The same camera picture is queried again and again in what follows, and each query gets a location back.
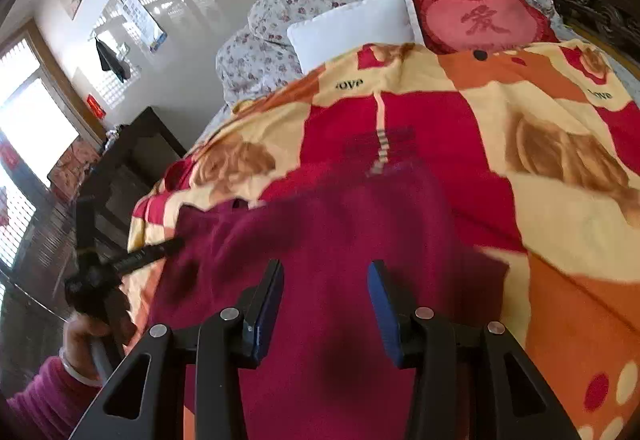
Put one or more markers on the maroon knit sweater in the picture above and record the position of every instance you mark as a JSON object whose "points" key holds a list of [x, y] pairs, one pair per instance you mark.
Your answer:
{"points": [[325, 270]]}

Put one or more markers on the red wall sign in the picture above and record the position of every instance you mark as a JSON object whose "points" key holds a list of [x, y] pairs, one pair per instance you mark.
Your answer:
{"points": [[95, 106]]}

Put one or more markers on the wooden framed window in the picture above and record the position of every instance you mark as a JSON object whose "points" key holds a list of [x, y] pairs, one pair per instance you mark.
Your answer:
{"points": [[45, 120]]}

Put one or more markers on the person's left hand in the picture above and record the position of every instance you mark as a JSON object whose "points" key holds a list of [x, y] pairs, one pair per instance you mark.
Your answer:
{"points": [[80, 335]]}

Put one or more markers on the dark wooden cabinet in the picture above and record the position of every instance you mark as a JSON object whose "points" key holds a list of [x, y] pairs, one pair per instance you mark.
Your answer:
{"points": [[145, 140]]}

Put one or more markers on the pink printed box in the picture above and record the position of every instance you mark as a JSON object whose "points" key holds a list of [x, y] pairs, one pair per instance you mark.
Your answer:
{"points": [[70, 165]]}

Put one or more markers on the person's left forearm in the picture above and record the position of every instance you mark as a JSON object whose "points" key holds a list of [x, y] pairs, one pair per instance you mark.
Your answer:
{"points": [[40, 405]]}

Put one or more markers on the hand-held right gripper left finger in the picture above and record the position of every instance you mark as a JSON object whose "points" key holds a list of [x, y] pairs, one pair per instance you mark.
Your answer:
{"points": [[265, 315]]}

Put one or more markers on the dark carved wooden headboard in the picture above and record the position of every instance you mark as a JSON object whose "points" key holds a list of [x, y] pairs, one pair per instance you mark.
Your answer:
{"points": [[590, 0]]}

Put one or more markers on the orange red printed blanket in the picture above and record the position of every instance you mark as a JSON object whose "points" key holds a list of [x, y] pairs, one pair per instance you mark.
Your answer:
{"points": [[575, 220]]}

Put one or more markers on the red heart-shaped cushion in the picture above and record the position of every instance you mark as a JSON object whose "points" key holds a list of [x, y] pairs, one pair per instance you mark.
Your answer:
{"points": [[480, 18]]}

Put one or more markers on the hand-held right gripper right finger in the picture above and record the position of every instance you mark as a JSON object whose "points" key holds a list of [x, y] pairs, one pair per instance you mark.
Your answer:
{"points": [[387, 315]]}

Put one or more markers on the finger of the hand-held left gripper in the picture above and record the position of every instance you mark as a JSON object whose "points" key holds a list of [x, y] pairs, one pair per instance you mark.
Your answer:
{"points": [[86, 230], [150, 254]]}

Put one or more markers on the wall calendar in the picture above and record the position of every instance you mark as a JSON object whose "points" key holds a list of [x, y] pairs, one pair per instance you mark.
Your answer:
{"points": [[145, 20]]}

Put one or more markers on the dark hanging cloth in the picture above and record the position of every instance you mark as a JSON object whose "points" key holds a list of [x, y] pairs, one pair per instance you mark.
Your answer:
{"points": [[107, 58]]}

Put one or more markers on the white pillow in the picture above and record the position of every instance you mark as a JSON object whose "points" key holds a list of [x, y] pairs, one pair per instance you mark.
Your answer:
{"points": [[350, 30]]}

